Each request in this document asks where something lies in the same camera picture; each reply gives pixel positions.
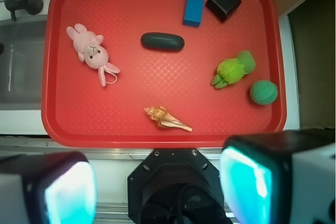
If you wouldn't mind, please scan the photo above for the black cube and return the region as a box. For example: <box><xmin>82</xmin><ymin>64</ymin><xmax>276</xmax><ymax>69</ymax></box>
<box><xmin>205</xmin><ymin>0</ymin><xmax>242</xmax><ymax>22</ymax></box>

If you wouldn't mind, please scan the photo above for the red plastic tray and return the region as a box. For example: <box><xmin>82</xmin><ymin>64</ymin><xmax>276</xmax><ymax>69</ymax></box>
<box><xmin>41</xmin><ymin>0</ymin><xmax>286</xmax><ymax>148</ymax></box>

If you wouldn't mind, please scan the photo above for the aluminium rail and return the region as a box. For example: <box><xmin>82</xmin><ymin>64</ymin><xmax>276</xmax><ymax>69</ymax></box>
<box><xmin>0</xmin><ymin>137</ymin><xmax>224</xmax><ymax>161</ymax></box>

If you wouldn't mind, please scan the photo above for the green foam ball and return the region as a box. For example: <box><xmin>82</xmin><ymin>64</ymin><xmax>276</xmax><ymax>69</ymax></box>
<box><xmin>249</xmin><ymin>80</ymin><xmax>278</xmax><ymax>105</ymax></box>

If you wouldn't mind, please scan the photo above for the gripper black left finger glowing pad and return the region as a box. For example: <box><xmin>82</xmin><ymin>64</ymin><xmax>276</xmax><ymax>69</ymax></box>
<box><xmin>1</xmin><ymin>152</ymin><xmax>98</xmax><ymax>223</ymax></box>

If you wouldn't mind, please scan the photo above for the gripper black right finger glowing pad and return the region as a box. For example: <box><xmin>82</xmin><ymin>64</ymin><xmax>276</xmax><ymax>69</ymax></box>
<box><xmin>219</xmin><ymin>129</ymin><xmax>335</xmax><ymax>223</ymax></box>

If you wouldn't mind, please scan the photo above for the blue rectangular block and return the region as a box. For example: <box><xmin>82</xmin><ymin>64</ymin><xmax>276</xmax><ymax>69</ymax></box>
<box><xmin>183</xmin><ymin>0</ymin><xmax>204</xmax><ymax>27</ymax></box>

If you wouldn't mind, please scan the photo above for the green fuzzy toy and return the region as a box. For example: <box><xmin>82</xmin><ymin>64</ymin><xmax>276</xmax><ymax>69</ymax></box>
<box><xmin>211</xmin><ymin>50</ymin><xmax>256</xmax><ymax>89</ymax></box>

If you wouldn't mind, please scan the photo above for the dark green oval stone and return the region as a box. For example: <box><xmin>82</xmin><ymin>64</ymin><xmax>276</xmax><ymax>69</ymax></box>
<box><xmin>140</xmin><ymin>32</ymin><xmax>185</xmax><ymax>51</ymax></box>

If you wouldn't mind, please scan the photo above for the pink plush bunny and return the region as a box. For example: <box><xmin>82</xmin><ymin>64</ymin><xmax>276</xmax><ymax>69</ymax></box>
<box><xmin>66</xmin><ymin>23</ymin><xmax>120</xmax><ymax>87</ymax></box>

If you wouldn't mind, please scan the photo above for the orange spiral seashell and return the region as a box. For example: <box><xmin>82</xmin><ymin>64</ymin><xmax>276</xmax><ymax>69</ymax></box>
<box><xmin>144</xmin><ymin>106</ymin><xmax>193</xmax><ymax>132</ymax></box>

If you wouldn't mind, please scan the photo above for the grey toy sink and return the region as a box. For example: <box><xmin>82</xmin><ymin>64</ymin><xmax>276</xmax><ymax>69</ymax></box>
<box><xmin>1</xmin><ymin>15</ymin><xmax>47</xmax><ymax>110</ymax></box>

